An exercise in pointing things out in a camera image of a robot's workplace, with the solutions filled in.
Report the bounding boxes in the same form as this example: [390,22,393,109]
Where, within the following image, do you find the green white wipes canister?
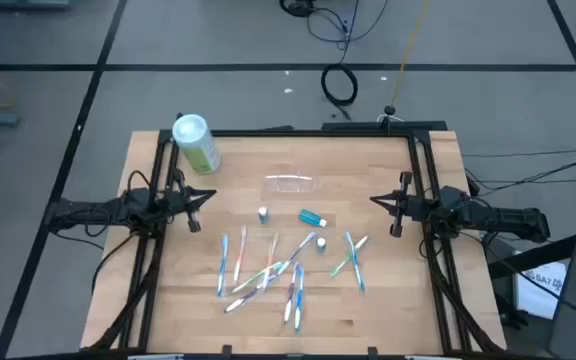
[171,113,222,176]

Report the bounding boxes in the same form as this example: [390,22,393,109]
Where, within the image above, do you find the black mounting plate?
[321,120,448,132]

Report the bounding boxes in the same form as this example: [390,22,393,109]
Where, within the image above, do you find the black aluminium table frame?
[83,127,507,360]

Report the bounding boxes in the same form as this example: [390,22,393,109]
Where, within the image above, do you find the bagged orange toothbrush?
[261,232,280,294]
[231,224,248,286]

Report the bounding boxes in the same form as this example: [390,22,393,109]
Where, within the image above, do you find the clear plastic organizer tray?
[260,172,319,195]

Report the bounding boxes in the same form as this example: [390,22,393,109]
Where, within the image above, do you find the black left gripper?
[160,168,218,234]

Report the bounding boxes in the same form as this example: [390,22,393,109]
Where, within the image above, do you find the white printed box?
[515,261,568,321]

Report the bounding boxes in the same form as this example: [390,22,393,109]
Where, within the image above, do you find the bagged blue toothbrush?
[216,233,230,299]
[343,230,367,295]
[292,264,307,334]

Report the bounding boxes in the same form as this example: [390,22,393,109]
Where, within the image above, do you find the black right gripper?
[369,171,435,238]

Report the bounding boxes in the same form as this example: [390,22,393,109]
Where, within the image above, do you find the coiled black cable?
[320,63,360,121]

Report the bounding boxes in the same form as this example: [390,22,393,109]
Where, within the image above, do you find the bagged purple toothbrush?
[275,230,318,276]
[222,277,277,315]
[282,260,300,326]

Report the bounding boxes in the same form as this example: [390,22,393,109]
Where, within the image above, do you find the thin black power cable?
[462,147,576,159]

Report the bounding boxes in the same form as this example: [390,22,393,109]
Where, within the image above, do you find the tangled black floor cable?
[278,0,390,51]

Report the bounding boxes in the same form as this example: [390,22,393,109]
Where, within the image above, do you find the yellow hanging cable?
[390,0,432,107]

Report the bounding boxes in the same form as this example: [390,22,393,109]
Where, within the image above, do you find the black diagonal metal beam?
[487,225,576,280]

